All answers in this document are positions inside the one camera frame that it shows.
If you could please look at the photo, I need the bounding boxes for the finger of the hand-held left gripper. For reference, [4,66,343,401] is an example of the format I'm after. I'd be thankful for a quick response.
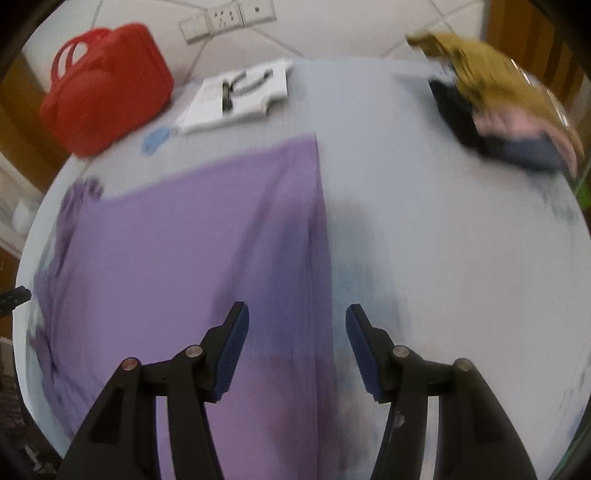
[0,286,32,316]

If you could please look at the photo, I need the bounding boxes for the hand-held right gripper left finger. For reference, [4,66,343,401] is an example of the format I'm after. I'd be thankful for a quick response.
[58,302,250,480]

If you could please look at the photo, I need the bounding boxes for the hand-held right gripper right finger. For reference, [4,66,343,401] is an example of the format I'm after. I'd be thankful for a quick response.
[345,303,539,480]

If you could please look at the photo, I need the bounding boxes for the purple shirt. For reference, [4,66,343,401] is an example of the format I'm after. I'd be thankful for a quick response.
[30,134,342,480]

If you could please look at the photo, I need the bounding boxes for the white round object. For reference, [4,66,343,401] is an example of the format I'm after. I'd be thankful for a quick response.
[13,198,38,232]

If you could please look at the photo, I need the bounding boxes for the pale blue floral tablecloth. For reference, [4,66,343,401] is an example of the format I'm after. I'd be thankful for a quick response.
[13,58,588,480]

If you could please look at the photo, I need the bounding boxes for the brown wooden cabinet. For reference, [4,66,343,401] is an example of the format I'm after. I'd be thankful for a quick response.
[0,55,65,195]

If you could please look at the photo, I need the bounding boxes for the red plastic carry case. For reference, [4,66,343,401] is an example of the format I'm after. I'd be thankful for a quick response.
[39,23,175,159]

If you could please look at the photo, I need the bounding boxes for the white paper stack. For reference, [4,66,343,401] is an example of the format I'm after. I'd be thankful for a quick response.
[174,58,294,136]

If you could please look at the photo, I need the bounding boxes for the grey cloth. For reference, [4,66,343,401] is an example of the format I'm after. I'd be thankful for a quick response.
[485,134,571,174]

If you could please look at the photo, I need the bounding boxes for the pink cloth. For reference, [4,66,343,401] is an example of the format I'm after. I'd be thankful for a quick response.
[475,107,580,176]

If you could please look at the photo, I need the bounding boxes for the brown wooden door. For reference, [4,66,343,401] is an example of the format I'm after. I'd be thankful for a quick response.
[487,0,591,100]

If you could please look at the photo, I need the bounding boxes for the blue handled scissors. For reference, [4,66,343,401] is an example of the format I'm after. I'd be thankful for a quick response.
[141,126,178,157]

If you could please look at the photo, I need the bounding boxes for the white wall socket panel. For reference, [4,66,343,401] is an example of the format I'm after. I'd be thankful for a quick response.
[179,0,278,44]

